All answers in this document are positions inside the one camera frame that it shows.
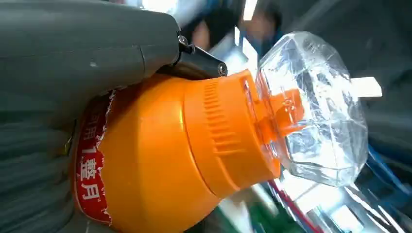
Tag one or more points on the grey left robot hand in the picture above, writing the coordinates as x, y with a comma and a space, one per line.
80, 54

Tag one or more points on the orange drink bottle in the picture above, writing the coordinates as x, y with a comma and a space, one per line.
161, 154

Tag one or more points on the person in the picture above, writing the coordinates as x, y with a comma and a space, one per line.
225, 25

